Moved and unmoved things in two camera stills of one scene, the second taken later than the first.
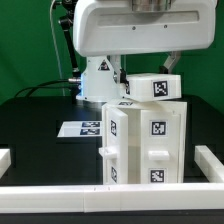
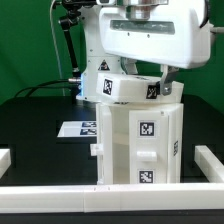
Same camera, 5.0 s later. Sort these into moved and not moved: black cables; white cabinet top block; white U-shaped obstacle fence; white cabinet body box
Moved: white cabinet body box
Not moved: black cables; white cabinet top block; white U-shaped obstacle fence
